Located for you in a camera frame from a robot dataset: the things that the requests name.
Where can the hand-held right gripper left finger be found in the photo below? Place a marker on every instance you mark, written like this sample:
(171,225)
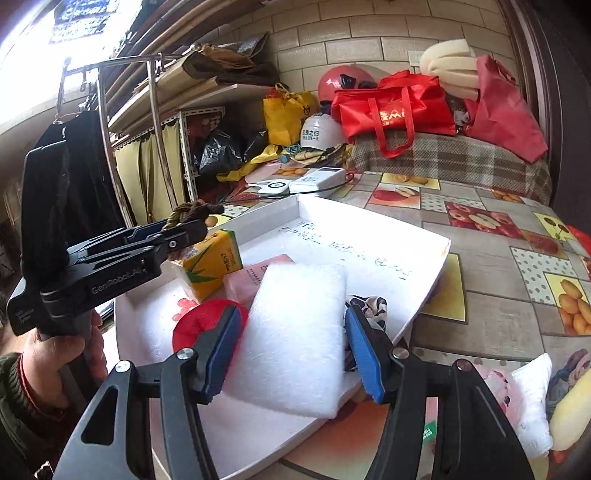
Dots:
(217,355)

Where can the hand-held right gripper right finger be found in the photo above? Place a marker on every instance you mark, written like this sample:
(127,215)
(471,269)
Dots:
(364,355)

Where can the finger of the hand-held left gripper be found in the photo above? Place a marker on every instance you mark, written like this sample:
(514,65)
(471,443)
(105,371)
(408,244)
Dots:
(182,237)
(143,234)

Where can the white foam pad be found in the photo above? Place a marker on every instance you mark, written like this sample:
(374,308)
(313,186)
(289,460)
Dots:
(291,337)

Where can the white foam tray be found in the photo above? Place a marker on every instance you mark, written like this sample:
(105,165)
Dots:
(369,240)

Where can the white towel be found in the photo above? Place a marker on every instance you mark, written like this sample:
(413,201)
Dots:
(531,406)

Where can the yellow sponge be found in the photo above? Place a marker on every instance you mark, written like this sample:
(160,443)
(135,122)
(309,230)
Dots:
(572,415)

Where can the person's left forearm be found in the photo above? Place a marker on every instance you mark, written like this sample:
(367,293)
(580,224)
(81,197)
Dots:
(23,415)

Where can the person's left hand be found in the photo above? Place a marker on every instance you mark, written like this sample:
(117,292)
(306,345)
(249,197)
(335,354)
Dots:
(51,360)

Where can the red plush ball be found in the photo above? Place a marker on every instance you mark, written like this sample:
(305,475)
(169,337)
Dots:
(198,323)

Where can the yellow tissue pack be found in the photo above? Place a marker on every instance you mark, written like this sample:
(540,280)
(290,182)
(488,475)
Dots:
(212,267)

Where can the shelf with yellow curtain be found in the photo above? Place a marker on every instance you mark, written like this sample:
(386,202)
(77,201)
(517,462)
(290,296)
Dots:
(138,175)

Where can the black hanging garment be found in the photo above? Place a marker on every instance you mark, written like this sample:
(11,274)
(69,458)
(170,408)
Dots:
(87,184)

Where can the pink tissue pack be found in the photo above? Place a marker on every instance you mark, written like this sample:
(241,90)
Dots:
(244,284)

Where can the black plastic bag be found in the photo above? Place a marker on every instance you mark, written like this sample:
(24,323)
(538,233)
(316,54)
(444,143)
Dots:
(219,152)

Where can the white round-marked charger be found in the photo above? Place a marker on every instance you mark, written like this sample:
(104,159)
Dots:
(272,188)

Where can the yellow plastic cloth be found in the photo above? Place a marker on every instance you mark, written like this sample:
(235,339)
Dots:
(261,154)

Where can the metal clothes rack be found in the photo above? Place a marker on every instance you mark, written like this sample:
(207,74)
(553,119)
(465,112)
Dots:
(153,106)

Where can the pink floral cloth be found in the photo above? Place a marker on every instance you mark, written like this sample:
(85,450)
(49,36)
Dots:
(494,387)

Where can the fruit print tablecloth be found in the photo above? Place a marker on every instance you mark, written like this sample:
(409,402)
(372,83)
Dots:
(498,314)

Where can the white power bank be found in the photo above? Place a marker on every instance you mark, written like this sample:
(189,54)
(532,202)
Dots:
(318,177)

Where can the yellow shopping bag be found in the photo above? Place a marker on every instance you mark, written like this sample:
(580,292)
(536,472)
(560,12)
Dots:
(286,120)

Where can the white helmet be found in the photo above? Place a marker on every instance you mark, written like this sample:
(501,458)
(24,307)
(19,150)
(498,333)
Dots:
(323,131)

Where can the brown paper bags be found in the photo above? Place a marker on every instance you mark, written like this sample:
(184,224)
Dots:
(217,64)

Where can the plaid blanket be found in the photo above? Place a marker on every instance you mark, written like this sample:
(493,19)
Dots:
(438,161)

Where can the bright window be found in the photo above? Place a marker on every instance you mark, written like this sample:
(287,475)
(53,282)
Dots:
(27,55)

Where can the red helmet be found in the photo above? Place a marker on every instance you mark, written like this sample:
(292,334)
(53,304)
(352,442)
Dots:
(332,81)

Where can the red tote bag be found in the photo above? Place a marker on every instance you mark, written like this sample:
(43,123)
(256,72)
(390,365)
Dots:
(397,110)

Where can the red nonwoven bag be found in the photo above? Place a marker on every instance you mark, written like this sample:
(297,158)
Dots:
(503,120)

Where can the white foam pieces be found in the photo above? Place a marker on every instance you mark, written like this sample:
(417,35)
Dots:
(448,64)

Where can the brown panelled door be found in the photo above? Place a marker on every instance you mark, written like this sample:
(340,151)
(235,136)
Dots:
(554,92)

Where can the white wall switch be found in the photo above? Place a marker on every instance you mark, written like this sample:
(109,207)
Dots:
(414,60)

